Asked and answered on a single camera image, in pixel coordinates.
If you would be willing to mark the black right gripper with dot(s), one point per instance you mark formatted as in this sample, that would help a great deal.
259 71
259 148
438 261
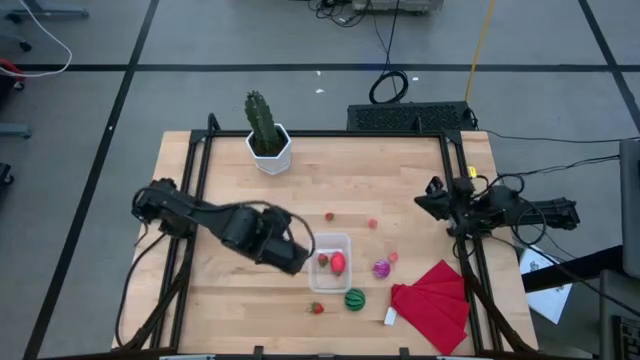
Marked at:
450 202

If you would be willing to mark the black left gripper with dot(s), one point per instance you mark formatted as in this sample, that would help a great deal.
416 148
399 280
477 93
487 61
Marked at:
280 252

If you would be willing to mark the small strawberry with leaves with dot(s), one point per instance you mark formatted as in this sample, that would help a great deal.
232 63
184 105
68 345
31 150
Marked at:
323 260

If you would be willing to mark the red fruit with green spots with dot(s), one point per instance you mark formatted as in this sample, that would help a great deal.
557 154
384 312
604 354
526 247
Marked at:
338 264

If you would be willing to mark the large strawberry with cloth leaves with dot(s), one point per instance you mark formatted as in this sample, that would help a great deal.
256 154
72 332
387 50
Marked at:
316 308

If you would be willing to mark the small pink-red fruit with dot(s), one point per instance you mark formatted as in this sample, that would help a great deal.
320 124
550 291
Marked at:
372 224
393 257

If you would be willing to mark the green striped toy watermelon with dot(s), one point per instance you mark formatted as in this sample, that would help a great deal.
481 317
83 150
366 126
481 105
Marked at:
354 299

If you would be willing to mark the purple toy onion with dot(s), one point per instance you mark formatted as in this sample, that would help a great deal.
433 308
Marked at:
381 269

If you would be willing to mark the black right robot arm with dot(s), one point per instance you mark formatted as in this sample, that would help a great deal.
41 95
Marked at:
545 212

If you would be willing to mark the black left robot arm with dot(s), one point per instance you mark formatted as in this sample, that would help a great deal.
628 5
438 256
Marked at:
200 212

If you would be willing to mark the clear plastic tupperware container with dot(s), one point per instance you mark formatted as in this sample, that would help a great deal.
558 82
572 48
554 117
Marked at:
327 286

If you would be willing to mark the small red fruit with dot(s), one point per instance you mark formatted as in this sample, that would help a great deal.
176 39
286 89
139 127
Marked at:
329 217

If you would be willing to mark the red folded cloth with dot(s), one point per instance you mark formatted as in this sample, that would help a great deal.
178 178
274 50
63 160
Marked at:
430 305

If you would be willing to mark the white cloth tag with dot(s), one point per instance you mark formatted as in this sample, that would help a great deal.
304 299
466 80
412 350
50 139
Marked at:
390 316

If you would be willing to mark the green cactus plant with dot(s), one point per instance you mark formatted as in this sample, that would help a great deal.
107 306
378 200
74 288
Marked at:
260 120

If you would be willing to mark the white paper sheets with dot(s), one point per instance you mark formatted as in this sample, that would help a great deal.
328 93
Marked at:
550 300

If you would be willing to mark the black desk bar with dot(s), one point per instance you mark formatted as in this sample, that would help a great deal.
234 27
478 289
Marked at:
575 270

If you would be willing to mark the grey cabinet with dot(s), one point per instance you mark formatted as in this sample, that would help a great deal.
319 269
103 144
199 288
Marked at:
631 210

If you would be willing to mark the grey equipment box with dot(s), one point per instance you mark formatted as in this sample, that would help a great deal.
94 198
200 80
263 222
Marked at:
400 5

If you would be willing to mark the black keyboard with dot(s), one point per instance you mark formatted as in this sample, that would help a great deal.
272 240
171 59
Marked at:
627 340

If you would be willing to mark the grey desk foot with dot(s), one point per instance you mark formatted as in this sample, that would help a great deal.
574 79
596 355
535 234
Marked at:
55 13

